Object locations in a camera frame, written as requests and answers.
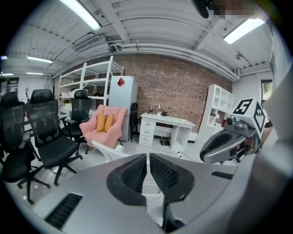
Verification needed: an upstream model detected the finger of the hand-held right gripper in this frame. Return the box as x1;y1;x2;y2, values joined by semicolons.
200;136;255;165
200;131;255;159

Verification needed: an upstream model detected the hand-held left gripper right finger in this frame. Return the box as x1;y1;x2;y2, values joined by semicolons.
149;152;239;234

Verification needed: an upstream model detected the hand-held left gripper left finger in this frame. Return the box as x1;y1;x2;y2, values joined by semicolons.
33;153;166;234

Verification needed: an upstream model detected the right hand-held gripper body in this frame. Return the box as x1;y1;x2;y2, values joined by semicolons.
224;97;267;161

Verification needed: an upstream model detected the black mesh office chair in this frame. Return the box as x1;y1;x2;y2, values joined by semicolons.
0;91;51;205
61;90;93;143
24;89;83;186

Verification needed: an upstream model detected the black folding chair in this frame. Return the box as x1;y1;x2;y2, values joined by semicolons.
130;102;139;143

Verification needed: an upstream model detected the window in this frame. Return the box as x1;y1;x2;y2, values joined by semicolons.
260;79;273;101

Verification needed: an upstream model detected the white bookshelf cabinet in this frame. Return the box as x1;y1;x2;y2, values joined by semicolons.
198;84;234;147

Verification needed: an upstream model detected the black router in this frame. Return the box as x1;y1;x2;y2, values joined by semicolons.
159;134;172;146

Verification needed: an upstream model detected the person's white shirt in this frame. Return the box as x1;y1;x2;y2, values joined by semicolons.
226;22;293;234

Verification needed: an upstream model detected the pink blanket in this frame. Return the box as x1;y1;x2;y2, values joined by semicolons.
79;104;127;149

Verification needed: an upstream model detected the orange cushion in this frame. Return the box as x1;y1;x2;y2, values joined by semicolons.
104;113;115;133
96;113;107;133

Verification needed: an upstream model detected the fluorescent ceiling light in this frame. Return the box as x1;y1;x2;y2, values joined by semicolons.
223;18;266;45
27;56;54;64
60;0;102;32

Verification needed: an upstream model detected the white ceiling pipe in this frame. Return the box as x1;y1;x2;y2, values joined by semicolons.
109;41;240;82

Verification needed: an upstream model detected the white refrigerator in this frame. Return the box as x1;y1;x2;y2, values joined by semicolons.
109;75;139;142

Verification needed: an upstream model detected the white metal shelf rack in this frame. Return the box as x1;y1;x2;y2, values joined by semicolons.
58;55;125;110

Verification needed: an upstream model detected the ceiling air vent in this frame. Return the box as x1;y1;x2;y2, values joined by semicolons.
73;35;101;53

